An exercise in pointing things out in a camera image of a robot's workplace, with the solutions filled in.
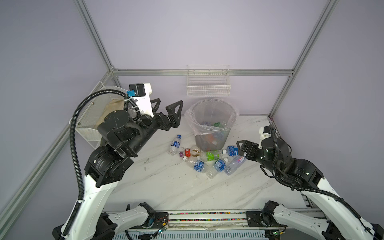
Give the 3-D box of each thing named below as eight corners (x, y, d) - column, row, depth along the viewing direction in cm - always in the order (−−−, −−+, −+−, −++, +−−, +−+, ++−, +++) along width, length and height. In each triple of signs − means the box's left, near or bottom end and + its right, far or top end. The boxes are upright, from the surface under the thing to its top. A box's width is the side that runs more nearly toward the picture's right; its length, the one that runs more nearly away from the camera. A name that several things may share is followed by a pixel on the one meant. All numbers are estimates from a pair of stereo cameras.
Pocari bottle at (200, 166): (180, 166, 93) (180, 163, 90) (184, 157, 96) (184, 154, 93) (205, 174, 89) (205, 172, 86) (208, 165, 93) (209, 162, 90)
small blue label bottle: (168, 154, 100) (167, 150, 96) (178, 136, 109) (177, 132, 105) (175, 156, 99) (174, 152, 95) (183, 138, 108) (183, 134, 104)
